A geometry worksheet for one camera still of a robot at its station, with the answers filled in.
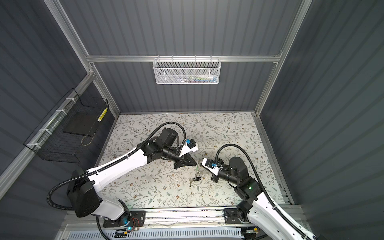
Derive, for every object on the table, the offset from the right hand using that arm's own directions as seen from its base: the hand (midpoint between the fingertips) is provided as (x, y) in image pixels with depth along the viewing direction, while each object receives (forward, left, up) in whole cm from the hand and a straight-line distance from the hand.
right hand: (204, 164), depth 72 cm
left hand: (0, +4, +1) cm, 4 cm away
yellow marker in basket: (+25, +56, +10) cm, 62 cm away
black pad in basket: (+17, +61, +11) cm, 65 cm away
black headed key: (-2, +5, -15) cm, 16 cm away
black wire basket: (+11, +67, +11) cm, 69 cm away
